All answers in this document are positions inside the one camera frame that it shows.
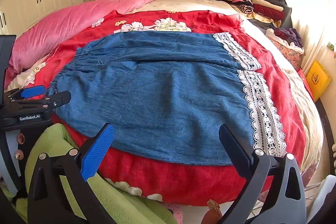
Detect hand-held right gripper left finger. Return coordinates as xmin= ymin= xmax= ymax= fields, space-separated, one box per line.
xmin=28 ymin=123 xmax=117 ymax=224

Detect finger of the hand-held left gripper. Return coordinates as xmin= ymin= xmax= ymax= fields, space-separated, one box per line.
xmin=8 ymin=90 xmax=72 ymax=113
xmin=4 ymin=85 xmax=46 ymax=102

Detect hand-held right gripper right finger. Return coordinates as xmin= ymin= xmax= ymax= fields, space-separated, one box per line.
xmin=218 ymin=124 xmax=307 ymax=224

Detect blue denim pants lace hem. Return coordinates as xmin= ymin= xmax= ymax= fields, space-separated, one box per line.
xmin=50 ymin=30 xmax=288 ymax=167

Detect person's left hand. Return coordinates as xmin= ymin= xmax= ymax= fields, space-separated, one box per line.
xmin=15 ymin=133 xmax=25 ymax=161

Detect light green garment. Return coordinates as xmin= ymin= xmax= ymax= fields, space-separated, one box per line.
xmin=16 ymin=123 xmax=179 ymax=224

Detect brown slipper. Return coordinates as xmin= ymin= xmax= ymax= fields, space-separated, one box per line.
xmin=202 ymin=199 xmax=223 ymax=224

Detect red floral blanket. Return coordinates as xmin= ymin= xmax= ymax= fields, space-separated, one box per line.
xmin=5 ymin=9 xmax=306 ymax=207

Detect pink quilt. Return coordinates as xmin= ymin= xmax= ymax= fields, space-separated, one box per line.
xmin=4 ymin=0 xmax=160 ymax=88

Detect pink dotted cloth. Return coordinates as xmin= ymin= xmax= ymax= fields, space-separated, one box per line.
xmin=167 ymin=203 xmax=185 ymax=224

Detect white plastic rack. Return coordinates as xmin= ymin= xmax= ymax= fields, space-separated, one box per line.
xmin=304 ymin=174 xmax=336 ymax=224

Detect red bag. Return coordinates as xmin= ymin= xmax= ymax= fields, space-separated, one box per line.
xmin=297 ymin=69 xmax=315 ymax=99

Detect yellow box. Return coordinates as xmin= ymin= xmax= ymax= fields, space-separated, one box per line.
xmin=306 ymin=60 xmax=332 ymax=101

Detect floral fabric basket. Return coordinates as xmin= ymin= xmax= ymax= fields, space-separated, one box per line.
xmin=266 ymin=28 xmax=305 ymax=72

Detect purple clothes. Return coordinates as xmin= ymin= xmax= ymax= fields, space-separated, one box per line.
xmin=274 ymin=28 xmax=302 ymax=47

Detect white curtain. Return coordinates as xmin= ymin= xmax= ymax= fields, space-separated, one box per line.
xmin=286 ymin=0 xmax=336 ymax=77

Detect dark bed frame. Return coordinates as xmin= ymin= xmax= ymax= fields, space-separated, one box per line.
xmin=314 ymin=99 xmax=336 ymax=174

